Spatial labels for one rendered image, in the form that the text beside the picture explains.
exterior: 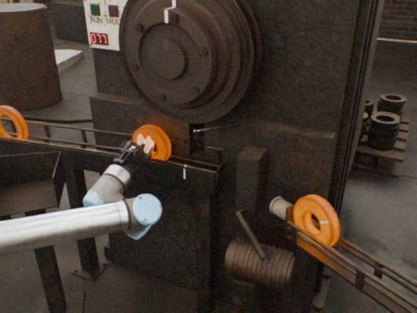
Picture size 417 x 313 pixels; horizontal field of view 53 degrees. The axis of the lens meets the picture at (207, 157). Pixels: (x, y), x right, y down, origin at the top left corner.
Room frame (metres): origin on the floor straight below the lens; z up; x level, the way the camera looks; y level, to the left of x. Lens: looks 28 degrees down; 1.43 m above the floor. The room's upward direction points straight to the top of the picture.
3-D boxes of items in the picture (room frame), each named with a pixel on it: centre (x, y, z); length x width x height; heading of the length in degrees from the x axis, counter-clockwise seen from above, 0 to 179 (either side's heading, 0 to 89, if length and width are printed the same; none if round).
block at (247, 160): (1.24, -0.15, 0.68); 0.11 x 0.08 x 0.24; 156
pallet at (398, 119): (3.03, -0.92, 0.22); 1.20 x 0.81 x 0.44; 64
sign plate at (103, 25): (1.56, 0.33, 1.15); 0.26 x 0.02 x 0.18; 66
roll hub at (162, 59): (1.23, 0.11, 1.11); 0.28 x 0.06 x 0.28; 66
